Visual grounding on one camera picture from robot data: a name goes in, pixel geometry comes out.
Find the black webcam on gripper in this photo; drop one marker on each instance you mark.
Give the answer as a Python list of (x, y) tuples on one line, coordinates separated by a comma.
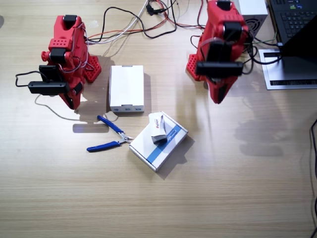
[(219, 68), (48, 88)]

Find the white power supply unit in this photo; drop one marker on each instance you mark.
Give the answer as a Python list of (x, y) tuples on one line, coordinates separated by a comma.
[(255, 10)]

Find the white box with blue stripe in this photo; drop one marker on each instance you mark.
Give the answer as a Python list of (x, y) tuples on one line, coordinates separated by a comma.
[(148, 146)]

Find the black monitor screen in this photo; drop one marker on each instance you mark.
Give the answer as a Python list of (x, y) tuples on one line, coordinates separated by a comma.
[(304, 42)]

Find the plain white cardboard box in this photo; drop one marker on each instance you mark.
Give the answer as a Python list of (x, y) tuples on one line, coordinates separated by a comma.
[(126, 84)]

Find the small white carton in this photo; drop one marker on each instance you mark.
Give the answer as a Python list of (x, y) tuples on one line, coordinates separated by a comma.
[(158, 129)]

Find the black laptop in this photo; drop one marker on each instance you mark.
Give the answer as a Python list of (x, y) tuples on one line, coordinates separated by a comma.
[(294, 17)]

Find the red robot arm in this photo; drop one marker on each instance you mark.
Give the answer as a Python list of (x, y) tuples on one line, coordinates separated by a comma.
[(218, 22), (67, 37)]

